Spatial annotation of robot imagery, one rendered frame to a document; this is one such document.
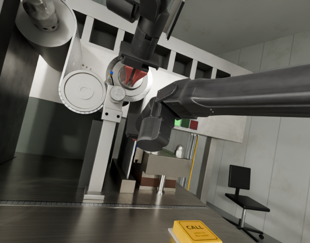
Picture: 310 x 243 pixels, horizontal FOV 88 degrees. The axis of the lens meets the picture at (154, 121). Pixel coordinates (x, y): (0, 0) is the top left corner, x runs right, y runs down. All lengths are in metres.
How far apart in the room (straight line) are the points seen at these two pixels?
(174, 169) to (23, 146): 0.64
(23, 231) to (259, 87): 0.42
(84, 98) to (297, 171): 2.78
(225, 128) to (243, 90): 0.91
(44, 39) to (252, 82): 0.51
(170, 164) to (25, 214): 0.37
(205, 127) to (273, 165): 2.05
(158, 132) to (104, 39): 0.77
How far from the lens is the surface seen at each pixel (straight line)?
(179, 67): 1.09
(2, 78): 0.60
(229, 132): 1.19
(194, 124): 1.00
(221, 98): 0.27
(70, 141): 0.85
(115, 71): 0.52
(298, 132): 2.97
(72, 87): 0.52
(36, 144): 0.87
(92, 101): 0.51
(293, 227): 3.05
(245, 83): 0.27
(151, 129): 0.34
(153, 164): 0.52
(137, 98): 0.52
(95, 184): 0.49
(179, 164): 0.56
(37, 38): 0.57
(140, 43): 0.40
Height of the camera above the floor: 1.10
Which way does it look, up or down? 3 degrees up
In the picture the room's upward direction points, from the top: 12 degrees clockwise
